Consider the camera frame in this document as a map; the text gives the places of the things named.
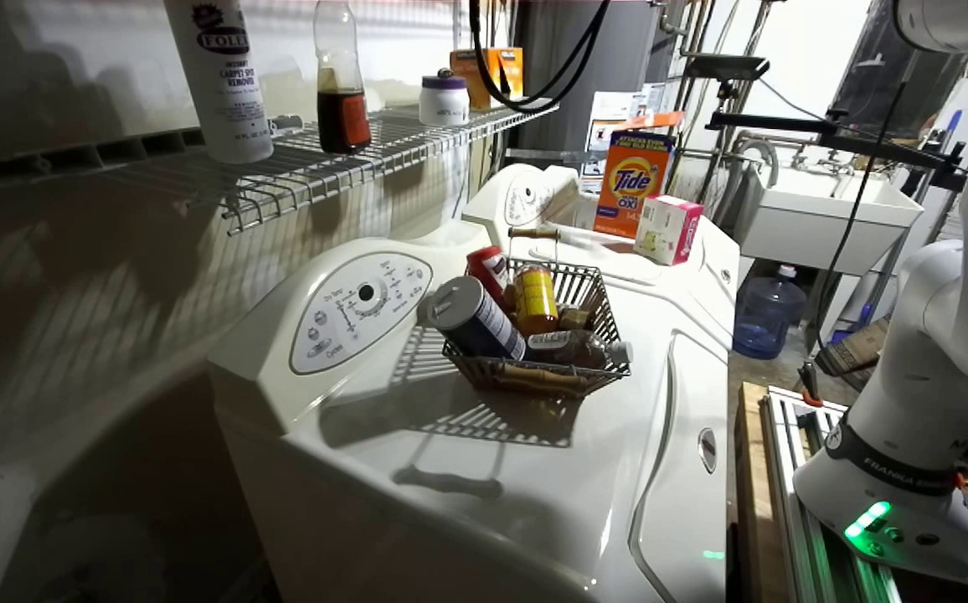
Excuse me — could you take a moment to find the blue water jug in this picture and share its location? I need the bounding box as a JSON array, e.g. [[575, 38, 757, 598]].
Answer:
[[733, 264, 804, 357]]

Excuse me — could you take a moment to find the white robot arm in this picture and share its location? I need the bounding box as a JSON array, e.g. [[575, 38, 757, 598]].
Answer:
[[795, 0, 968, 583]]

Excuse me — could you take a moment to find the white utility sink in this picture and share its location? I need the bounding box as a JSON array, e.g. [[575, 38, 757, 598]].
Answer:
[[745, 172, 922, 273]]

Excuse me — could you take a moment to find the dark liquid plastic bottle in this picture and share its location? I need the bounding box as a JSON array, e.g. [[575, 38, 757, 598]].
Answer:
[[313, 0, 372, 153]]

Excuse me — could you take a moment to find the yellow mustard bottle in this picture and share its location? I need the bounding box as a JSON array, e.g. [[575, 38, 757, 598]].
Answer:
[[515, 267, 560, 331]]

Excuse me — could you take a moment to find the blue white can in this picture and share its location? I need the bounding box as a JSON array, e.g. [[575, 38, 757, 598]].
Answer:
[[424, 273, 526, 360]]

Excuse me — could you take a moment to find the white washing machine with basket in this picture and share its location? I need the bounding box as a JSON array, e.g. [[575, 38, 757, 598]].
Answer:
[[210, 240, 733, 603]]

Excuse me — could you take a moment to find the small white pink box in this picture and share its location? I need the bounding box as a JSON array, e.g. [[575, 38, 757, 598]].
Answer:
[[637, 193, 702, 264]]

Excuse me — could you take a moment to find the white jar purple lid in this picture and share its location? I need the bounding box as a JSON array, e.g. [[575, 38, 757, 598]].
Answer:
[[419, 70, 470, 126]]

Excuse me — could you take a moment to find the white wire shelf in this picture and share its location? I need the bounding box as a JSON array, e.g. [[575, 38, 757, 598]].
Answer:
[[115, 107, 532, 234]]

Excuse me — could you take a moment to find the orange box on shelf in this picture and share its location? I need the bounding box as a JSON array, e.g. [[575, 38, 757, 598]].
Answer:
[[449, 48, 522, 111]]

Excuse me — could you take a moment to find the orange Tide detergent box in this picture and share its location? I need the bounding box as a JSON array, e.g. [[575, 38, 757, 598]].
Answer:
[[593, 129, 672, 238]]

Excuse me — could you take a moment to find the white spray can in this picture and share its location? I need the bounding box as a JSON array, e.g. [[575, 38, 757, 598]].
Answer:
[[164, 0, 274, 163]]

